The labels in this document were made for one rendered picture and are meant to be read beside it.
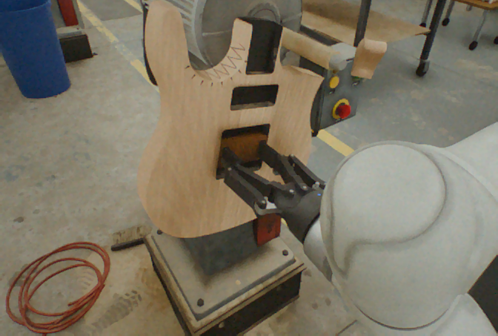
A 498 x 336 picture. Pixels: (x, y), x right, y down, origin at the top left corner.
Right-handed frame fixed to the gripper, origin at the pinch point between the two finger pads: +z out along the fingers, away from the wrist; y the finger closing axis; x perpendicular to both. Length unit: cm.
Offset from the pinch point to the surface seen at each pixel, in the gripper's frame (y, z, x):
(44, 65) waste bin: 2, 278, -82
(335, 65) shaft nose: 10.8, -4.9, 17.1
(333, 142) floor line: 157, 98, -78
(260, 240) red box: 42, 32, -68
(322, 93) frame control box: 35.6, 17.0, 1.5
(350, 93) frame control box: 46.3, 16.7, 0.9
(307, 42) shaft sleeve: 10.8, 2.4, 18.6
